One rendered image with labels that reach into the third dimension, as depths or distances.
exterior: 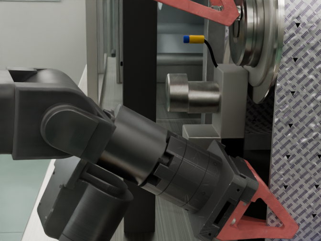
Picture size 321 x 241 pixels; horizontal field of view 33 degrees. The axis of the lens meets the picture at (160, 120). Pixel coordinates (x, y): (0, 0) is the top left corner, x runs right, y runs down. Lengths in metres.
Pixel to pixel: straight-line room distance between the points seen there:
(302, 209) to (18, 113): 0.27
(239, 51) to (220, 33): 0.34
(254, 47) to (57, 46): 5.64
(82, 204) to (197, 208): 0.10
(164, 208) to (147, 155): 0.52
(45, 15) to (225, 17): 5.63
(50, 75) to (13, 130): 0.06
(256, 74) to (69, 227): 0.22
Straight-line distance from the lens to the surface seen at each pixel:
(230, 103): 0.56
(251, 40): 0.50
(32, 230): 0.91
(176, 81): 0.55
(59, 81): 0.43
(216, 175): 0.47
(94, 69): 1.50
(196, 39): 0.58
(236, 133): 0.56
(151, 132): 0.46
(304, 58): 0.49
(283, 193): 0.52
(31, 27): 6.12
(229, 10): 0.49
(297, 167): 0.51
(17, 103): 0.41
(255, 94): 0.54
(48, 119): 0.40
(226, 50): 0.70
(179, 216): 0.94
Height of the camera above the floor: 1.30
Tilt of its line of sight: 15 degrees down
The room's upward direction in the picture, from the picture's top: 1 degrees clockwise
